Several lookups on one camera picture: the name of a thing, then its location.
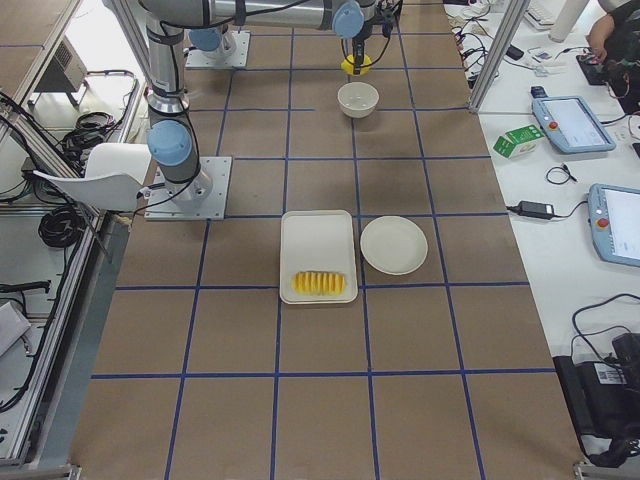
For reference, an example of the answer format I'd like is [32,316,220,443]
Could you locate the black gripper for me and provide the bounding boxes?
[352,29,366,74]

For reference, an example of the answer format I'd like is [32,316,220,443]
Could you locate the yellow lemon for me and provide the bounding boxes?
[340,54,372,76]

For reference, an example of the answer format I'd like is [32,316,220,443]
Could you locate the cream ceramic bowl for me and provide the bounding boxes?
[337,82,379,119]

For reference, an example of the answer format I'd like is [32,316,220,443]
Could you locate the green white carton box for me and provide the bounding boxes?
[493,124,544,159]

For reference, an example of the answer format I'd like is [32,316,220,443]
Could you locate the cream rectangular tray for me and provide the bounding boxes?
[279,210,358,305]

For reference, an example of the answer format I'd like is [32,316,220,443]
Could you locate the cream round plate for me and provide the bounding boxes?
[360,216,429,276]

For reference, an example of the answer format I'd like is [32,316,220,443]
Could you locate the blue teach pendant far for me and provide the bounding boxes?
[531,96,616,154]

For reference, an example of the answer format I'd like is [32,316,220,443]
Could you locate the blue teach pendant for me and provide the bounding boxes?
[587,184,639,267]
[531,96,616,154]

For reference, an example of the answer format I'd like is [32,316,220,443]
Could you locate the sliced yellow bread loaf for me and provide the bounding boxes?
[291,271,346,296]

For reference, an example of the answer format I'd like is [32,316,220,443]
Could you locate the black power adapter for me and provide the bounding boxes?
[506,200,556,220]

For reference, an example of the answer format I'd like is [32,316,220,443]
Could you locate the person at desk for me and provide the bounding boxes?
[587,1,639,113]

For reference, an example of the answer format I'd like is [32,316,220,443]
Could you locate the white plastic chair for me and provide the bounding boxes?
[34,143,151,212]

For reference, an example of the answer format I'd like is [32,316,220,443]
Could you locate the blue teach pendant near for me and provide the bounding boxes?
[587,184,639,267]

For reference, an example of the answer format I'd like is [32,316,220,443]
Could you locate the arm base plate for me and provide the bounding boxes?
[144,156,232,221]
[186,30,250,70]

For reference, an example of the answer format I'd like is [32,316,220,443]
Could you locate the aluminium frame post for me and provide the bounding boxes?
[468,0,530,113]

